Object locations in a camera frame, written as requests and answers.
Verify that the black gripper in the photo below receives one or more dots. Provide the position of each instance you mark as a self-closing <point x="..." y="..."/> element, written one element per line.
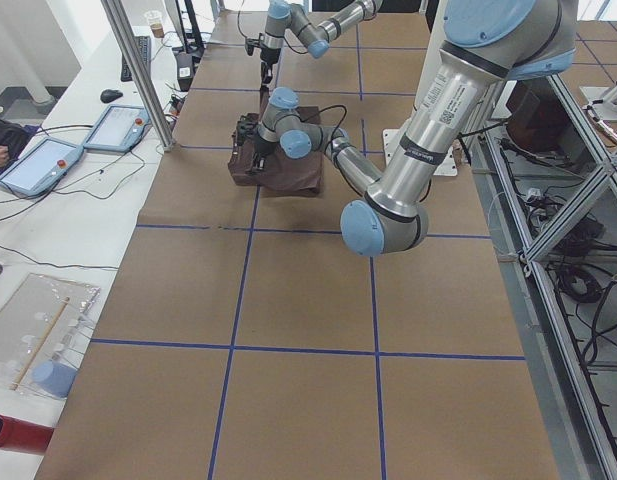
<point x="260" y="146"/>
<point x="268" y="57"/>

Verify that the brown t-shirt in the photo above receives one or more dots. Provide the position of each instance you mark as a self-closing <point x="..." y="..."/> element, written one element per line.
<point x="283" y="175"/>

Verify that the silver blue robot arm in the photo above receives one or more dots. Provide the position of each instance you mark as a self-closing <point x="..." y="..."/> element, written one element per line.
<point x="316" y="38"/>
<point x="484" y="42"/>

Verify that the black power adapter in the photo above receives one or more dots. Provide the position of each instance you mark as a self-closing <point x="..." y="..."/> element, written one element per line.
<point x="185" y="70"/>

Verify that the plastic coffee cup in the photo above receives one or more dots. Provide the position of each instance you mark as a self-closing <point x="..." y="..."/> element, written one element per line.
<point x="154" y="20"/>

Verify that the black computer keyboard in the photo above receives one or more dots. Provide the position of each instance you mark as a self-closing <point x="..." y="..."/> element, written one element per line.
<point x="143" y="55"/>

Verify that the far teach pendant tablet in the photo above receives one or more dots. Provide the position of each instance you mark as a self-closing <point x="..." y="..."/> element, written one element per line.
<point x="118" y="129"/>

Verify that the teach pendant tablet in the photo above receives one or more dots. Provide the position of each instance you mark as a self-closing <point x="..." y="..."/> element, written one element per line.
<point x="118" y="129"/>
<point x="41" y="168"/>

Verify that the black computer mouse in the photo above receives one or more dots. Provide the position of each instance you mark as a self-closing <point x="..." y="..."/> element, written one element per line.
<point x="110" y="95"/>

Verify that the near teach pendant tablet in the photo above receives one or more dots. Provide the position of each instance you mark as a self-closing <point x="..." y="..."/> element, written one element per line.
<point x="41" y="168"/>

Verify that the wooden stick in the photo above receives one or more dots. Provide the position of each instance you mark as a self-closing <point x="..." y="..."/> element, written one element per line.
<point x="37" y="348"/>

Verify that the clear plastic bag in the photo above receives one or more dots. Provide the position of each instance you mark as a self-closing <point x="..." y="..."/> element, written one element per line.
<point x="23" y="319"/>

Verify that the blue plastic cup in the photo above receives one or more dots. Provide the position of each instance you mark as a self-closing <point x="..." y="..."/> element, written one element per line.
<point x="54" y="378"/>

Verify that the red cylinder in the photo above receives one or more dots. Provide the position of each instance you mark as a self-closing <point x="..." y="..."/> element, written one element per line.
<point x="24" y="437"/>

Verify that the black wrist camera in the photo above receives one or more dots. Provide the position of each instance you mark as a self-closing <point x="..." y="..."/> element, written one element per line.
<point x="253" y="43"/>
<point x="245" y="129"/>

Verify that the aluminium frame post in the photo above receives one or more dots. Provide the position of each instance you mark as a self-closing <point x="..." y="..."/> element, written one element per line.
<point x="124" y="35"/>

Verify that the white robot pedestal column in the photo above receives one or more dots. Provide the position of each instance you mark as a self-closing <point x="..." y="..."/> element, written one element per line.
<point x="452" y="81"/>

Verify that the aluminium side frame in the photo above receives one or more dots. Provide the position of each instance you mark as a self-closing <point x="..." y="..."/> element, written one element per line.
<point x="548" y="151"/>

